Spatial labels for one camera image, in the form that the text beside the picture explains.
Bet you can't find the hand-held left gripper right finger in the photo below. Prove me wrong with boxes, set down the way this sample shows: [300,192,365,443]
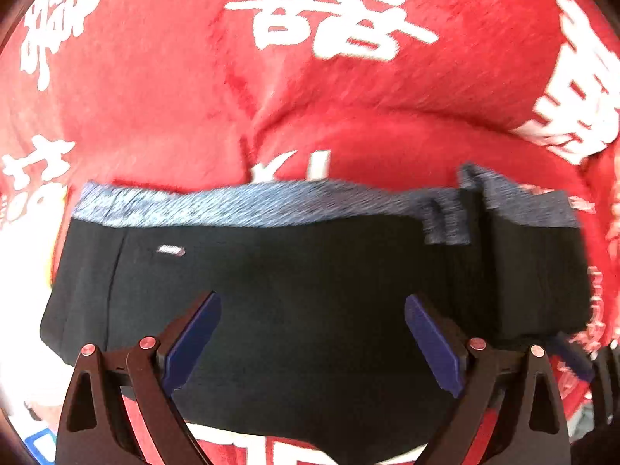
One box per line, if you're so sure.
[404,293,572,465]

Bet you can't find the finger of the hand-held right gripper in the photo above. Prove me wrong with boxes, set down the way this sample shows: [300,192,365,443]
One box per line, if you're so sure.
[549,332,596,386]

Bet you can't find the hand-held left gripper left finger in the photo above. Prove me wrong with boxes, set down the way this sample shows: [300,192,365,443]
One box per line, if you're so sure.
[55,291,222,465]

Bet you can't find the black pants with blue trim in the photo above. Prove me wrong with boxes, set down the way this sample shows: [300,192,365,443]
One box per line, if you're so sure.
[40,162,594,465]

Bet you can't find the cream cloth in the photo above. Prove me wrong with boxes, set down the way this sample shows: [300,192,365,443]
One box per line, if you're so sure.
[0,189,69,398]

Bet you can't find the red printed blanket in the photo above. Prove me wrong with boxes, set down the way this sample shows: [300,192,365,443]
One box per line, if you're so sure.
[0,0,620,465]

